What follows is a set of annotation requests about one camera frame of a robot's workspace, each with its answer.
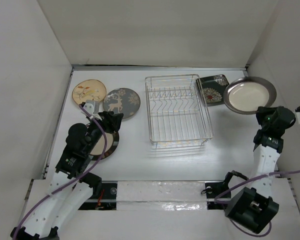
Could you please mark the beige bird pattern plate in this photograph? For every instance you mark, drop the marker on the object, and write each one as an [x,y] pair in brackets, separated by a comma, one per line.
[91,89]

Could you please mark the wire dish rack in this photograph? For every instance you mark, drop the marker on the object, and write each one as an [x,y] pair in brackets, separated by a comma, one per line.
[177,112]

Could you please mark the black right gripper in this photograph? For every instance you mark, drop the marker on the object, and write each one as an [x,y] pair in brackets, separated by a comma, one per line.
[261,110]

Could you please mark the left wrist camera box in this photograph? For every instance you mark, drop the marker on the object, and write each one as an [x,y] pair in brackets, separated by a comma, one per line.
[91,106]

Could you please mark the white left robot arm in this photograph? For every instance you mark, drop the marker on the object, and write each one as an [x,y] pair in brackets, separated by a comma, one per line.
[72,182]

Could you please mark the black square floral plate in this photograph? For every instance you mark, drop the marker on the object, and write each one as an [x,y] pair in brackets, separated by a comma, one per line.
[212,88]

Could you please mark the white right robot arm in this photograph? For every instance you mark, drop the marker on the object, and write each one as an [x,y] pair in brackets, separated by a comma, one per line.
[253,207]

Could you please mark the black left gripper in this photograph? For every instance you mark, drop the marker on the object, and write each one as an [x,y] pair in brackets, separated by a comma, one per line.
[107,119]

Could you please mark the grey reindeer plate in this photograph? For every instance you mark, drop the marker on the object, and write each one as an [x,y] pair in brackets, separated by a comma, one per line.
[122,101]

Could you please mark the striped rim cream plate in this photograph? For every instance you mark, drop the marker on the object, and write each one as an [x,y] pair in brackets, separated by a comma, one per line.
[112,144]

